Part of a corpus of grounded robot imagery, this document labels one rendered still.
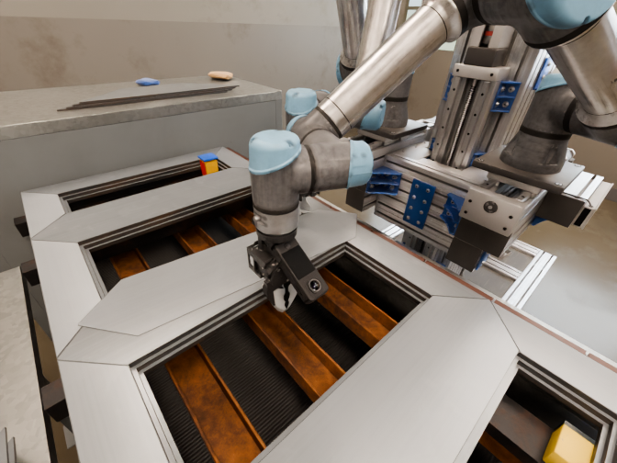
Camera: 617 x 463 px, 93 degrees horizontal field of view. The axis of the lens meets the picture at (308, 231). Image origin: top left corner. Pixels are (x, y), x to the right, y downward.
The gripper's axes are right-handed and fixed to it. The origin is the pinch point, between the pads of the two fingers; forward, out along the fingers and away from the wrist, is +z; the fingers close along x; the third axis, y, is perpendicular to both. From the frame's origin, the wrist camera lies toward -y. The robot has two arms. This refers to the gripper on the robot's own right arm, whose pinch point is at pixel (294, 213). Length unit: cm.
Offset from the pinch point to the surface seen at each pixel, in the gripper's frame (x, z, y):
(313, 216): 4.3, 0.7, 4.3
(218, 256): -27.5, 0.8, 3.0
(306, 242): -6.1, 0.7, 12.6
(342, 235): 4.0, 0.6, 17.0
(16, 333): -70, 11, -13
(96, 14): 12, -46, -244
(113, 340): -54, 1, 12
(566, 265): 194, 86, 69
